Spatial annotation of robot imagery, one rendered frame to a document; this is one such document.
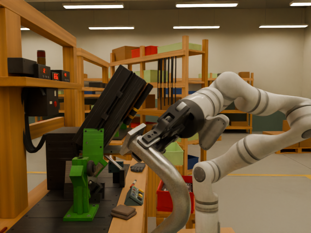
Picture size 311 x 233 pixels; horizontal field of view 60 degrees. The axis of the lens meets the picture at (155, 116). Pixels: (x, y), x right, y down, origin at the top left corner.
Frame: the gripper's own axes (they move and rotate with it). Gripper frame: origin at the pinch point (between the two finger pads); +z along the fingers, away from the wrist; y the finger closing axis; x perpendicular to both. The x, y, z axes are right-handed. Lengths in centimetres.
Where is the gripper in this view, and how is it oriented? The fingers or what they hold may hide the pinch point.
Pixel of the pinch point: (145, 146)
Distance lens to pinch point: 46.1
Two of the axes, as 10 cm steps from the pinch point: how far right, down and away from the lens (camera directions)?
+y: 3.3, -7.0, -6.4
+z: -6.0, 3.7, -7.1
